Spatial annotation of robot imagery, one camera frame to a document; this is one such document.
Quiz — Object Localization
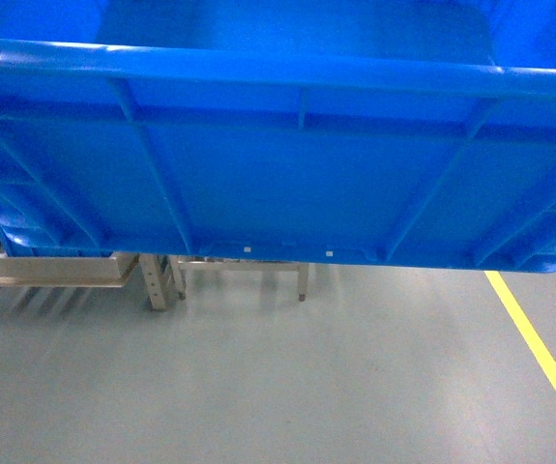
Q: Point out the large blue plastic crate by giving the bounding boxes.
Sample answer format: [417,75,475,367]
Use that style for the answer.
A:
[0,1,556,273]

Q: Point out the stainless steel roller shelf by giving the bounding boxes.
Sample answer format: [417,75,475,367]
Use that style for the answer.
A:
[0,236,310,310]

